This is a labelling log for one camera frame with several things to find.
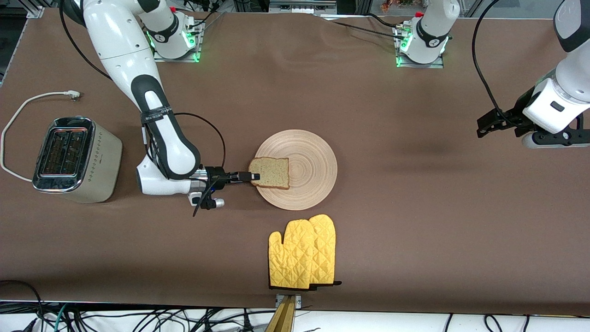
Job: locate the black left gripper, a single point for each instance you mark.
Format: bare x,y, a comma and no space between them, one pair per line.
510,116

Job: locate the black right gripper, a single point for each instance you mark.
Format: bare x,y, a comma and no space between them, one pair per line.
216,175

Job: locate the brown-crusted bread slice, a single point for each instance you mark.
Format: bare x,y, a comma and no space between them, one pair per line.
274,173

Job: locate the round light wooden plate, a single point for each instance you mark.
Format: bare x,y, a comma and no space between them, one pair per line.
309,184

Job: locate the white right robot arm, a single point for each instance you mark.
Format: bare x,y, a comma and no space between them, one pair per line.
120,46

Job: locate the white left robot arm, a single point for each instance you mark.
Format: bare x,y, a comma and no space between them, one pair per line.
571,69

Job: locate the cream and chrome toaster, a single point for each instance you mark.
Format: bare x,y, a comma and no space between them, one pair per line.
101,166

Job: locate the brown table cover sheet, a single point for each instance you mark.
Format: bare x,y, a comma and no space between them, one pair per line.
276,92

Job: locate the yellow quilted oven mitt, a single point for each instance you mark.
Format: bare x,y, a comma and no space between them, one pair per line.
290,258
325,249

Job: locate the yellow aluminium beam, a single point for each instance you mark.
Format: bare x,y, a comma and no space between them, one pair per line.
282,318

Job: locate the orange background object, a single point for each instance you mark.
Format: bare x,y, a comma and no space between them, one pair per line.
392,5

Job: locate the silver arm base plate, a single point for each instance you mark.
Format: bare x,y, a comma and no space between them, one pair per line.
175,60
419,66

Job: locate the silver beam bracket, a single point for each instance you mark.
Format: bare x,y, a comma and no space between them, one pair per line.
298,300

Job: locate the aluminium frame rail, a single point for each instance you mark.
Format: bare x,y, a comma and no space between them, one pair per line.
299,7

